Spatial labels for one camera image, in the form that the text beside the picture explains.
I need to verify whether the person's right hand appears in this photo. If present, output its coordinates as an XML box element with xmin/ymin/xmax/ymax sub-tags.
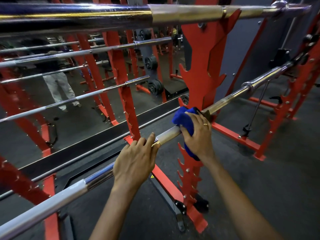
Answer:
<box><xmin>180</xmin><ymin>112</ymin><xmax>216</xmax><ymax>164</ymax></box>

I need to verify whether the person's left hand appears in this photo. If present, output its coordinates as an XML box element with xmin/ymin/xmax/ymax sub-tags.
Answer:
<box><xmin>113</xmin><ymin>132</ymin><xmax>161</xmax><ymax>192</ymax></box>

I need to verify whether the blue cleaning cloth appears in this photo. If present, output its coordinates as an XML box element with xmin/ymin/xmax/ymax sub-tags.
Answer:
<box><xmin>172</xmin><ymin>106</ymin><xmax>201</xmax><ymax>162</ymax></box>

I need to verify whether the steel barbell with worn sleeve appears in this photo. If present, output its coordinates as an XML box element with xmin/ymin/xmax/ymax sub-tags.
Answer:
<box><xmin>0</xmin><ymin>53</ymin><xmax>310</xmax><ymax>240</ymax></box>

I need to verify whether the person's right forearm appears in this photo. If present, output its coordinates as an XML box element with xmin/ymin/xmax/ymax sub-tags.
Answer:
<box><xmin>204</xmin><ymin>157</ymin><xmax>284</xmax><ymax>240</ymax></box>

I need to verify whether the person's left forearm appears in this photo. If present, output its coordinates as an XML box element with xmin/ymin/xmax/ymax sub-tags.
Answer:
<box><xmin>89</xmin><ymin>182</ymin><xmax>142</xmax><ymax>240</ymax></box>

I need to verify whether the red rack base beam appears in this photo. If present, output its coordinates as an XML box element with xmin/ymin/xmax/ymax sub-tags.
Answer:
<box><xmin>124</xmin><ymin>135</ymin><xmax>209</xmax><ymax>234</ymax></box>

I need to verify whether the red rack floor beam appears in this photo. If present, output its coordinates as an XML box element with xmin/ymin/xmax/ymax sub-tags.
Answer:
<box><xmin>211</xmin><ymin>122</ymin><xmax>262</xmax><ymax>152</ymax></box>

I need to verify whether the red notched rack upright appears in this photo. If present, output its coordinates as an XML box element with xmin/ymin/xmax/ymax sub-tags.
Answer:
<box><xmin>253</xmin><ymin>12</ymin><xmax>320</xmax><ymax>162</ymax></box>
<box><xmin>175</xmin><ymin>0</ymin><xmax>242</xmax><ymax>215</ymax></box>

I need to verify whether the black pulley block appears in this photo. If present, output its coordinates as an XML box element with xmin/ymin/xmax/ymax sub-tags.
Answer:
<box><xmin>268</xmin><ymin>48</ymin><xmax>292</xmax><ymax>69</ymax></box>

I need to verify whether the chrome barbell with brass collar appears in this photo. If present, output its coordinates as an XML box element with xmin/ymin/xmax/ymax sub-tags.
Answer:
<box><xmin>0</xmin><ymin>1</ymin><xmax>313</xmax><ymax>38</ymax></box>

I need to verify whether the black bench base frame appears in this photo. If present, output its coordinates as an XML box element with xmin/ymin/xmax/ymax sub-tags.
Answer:
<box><xmin>149</xmin><ymin>173</ymin><xmax>188</xmax><ymax>233</ymax></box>

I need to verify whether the large wall mirror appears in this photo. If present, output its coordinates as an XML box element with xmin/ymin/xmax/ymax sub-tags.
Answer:
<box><xmin>0</xmin><ymin>0</ymin><xmax>190</xmax><ymax>163</ymax></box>

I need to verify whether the metal cable rod attachment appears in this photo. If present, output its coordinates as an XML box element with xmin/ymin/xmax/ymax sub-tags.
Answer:
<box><xmin>241</xmin><ymin>80</ymin><xmax>271</xmax><ymax>138</ymax></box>

